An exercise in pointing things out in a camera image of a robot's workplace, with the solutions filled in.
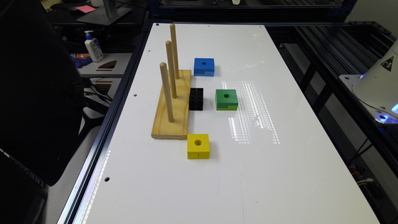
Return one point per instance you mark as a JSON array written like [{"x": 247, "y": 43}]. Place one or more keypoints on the pink sticky note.
[{"x": 86, "y": 8}]

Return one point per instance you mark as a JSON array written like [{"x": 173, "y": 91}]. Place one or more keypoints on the wooden peg base board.
[{"x": 177, "y": 130}]

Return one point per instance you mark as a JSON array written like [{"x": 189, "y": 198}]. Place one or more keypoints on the middle wooden peg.
[{"x": 170, "y": 60}]

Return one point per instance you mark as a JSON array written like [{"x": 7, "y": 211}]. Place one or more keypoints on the wooden peg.
[
  {"x": 167, "y": 93},
  {"x": 174, "y": 49},
  {"x": 170, "y": 60}
]

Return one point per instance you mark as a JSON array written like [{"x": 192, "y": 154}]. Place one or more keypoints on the green block with hole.
[{"x": 226, "y": 99}]

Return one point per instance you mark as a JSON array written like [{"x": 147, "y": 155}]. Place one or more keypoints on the monitor stand base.
[{"x": 106, "y": 12}]

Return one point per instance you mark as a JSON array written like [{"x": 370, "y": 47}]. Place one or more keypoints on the front wooden peg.
[{"x": 167, "y": 93}]

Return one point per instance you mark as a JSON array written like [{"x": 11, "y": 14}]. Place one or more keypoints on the yellow block with hole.
[{"x": 198, "y": 146}]

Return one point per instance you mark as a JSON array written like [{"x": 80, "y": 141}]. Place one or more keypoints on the blue block with hole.
[{"x": 204, "y": 67}]

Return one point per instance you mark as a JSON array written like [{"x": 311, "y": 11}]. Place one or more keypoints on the lotion pump bottle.
[{"x": 93, "y": 47}]

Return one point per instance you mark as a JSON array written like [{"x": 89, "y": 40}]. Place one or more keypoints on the black cube block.
[{"x": 196, "y": 99}]

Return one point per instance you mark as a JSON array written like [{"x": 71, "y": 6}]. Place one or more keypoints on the blue tool with orange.
[{"x": 81, "y": 60}]

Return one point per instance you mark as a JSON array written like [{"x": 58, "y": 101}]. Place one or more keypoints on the rear wooden peg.
[{"x": 174, "y": 49}]

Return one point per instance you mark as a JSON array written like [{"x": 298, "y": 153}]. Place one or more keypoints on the black office chair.
[{"x": 42, "y": 100}]

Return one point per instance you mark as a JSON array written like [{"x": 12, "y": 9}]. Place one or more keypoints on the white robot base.
[{"x": 376, "y": 90}]

